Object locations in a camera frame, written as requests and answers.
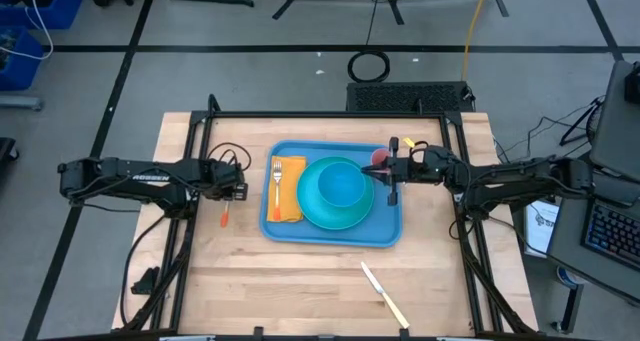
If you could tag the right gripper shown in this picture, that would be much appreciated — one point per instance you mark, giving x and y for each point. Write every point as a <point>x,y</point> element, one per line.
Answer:
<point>405,173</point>

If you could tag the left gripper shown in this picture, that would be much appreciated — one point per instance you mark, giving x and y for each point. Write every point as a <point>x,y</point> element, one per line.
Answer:
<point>227,181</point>

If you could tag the pink cup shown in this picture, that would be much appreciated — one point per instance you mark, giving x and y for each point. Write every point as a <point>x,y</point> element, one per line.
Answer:
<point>378,156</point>

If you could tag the blue bowl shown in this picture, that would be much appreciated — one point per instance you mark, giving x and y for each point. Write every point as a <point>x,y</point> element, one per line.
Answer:
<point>341,183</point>

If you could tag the teal plate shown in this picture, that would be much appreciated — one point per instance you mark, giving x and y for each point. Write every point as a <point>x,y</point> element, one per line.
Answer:
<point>335,218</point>

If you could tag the yellow cloth napkin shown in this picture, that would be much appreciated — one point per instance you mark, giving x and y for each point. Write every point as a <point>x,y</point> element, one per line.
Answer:
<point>292,191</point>

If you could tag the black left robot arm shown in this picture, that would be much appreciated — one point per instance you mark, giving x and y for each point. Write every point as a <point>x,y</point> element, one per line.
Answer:
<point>145,181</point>

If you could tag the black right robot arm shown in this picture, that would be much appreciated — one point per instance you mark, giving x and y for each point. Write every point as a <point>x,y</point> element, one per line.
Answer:
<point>520,181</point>

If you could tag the blue plastic tray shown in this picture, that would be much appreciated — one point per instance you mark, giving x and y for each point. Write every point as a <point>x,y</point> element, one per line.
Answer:
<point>380,231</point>

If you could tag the yellow tag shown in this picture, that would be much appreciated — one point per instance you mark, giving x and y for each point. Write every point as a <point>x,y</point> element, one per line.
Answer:
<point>408,141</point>

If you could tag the black grille box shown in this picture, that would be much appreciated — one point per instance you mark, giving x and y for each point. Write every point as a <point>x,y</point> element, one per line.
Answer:
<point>407,97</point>

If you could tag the white paper sheet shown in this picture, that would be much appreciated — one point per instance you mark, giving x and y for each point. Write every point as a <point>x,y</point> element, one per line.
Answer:
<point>542,226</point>

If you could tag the small blue bin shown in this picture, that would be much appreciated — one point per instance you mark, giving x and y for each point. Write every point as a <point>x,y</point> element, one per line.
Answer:
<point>22,66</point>

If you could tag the large blue bin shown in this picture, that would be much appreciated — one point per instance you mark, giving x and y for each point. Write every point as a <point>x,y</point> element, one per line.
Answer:
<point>65,8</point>

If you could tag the grey desk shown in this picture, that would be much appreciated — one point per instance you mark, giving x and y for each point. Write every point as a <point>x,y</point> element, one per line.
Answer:
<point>615,126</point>

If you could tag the backlit keyboard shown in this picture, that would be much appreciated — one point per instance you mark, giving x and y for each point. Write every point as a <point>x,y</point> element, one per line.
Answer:
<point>615,236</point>

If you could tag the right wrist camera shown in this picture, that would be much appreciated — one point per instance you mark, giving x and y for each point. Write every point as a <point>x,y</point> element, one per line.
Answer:
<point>431,161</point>

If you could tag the black angled bracket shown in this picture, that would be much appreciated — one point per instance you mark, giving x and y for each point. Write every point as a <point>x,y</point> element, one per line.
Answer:
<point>146,281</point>

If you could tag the black bracket clamp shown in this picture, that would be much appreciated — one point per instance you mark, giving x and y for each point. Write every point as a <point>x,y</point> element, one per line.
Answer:
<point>405,334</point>
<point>258,331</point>

